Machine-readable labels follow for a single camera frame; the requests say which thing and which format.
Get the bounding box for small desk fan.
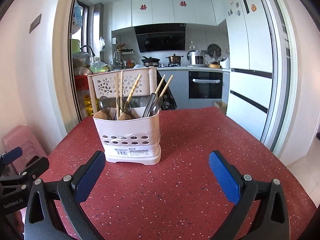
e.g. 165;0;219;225
207;44;222;68

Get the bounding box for black built-in oven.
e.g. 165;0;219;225
188;71;223;99

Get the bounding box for white plastic utensil holder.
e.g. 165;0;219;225
93;107;161;165

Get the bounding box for pink plastic stool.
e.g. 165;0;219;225
2;125;47;173

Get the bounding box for black range hood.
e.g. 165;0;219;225
134;23;186;53

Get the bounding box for plain wooden chopstick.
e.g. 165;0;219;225
119;71;123;115
115;72;119;120

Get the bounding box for white upper cabinets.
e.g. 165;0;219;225
111;0;217;31

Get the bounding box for cardboard box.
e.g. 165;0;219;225
214;101;227;115

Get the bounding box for black wok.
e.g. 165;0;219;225
142;56;160;67

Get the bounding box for wooden chopstick in holder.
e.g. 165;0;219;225
159;75;174;97
154;74;165;96

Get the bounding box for spiral-grip wooden chopstick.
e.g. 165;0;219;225
124;74;142;108

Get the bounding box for black chopstick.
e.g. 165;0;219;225
143;93;156;118

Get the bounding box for large dark metal spoon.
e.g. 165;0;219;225
99;96;112;120

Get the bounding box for silver rice cooker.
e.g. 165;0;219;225
187;50;207;67

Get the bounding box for white refrigerator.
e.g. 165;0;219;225
222;0;273;140

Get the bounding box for small dark metal spoon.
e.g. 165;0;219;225
116;96;136;119

